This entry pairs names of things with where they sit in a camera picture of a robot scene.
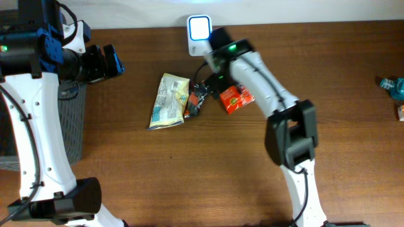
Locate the black silver snack packet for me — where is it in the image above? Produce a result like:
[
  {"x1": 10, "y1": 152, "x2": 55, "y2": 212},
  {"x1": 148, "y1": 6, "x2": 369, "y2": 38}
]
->
[{"x1": 184, "y1": 81, "x2": 210, "y2": 118}]

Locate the orange snack bag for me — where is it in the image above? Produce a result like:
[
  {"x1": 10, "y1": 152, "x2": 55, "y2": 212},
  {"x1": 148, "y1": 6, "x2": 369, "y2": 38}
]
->
[{"x1": 220, "y1": 84, "x2": 255, "y2": 115}]

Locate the yellow white wipes pack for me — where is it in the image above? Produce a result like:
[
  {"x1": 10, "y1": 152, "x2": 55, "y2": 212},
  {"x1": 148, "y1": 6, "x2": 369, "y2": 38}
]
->
[{"x1": 148, "y1": 73, "x2": 190, "y2": 131}]

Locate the blue mouthwash bottle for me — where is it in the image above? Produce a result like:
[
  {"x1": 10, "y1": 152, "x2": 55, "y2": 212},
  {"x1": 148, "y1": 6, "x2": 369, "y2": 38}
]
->
[{"x1": 379, "y1": 78, "x2": 403, "y2": 101}]

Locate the orange tissue pack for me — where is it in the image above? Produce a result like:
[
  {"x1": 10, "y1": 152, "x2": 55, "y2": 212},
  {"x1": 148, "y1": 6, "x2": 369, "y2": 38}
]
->
[{"x1": 397, "y1": 105, "x2": 404, "y2": 122}]

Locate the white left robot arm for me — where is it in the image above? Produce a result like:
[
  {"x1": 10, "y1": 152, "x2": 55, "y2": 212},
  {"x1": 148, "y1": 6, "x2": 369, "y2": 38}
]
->
[{"x1": 1, "y1": 1, "x2": 126, "y2": 226}]

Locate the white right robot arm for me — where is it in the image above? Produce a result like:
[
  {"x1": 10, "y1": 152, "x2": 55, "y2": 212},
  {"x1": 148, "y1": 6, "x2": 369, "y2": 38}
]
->
[{"x1": 205, "y1": 28, "x2": 327, "y2": 226}]

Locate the white barcode scanner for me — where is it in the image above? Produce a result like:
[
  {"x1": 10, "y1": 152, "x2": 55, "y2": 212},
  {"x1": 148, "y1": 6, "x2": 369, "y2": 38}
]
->
[{"x1": 186, "y1": 15, "x2": 213, "y2": 57}]

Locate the dark grey plastic basket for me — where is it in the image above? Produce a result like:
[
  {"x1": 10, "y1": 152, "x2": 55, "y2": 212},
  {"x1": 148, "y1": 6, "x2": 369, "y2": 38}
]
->
[{"x1": 0, "y1": 9, "x2": 88, "y2": 171}]

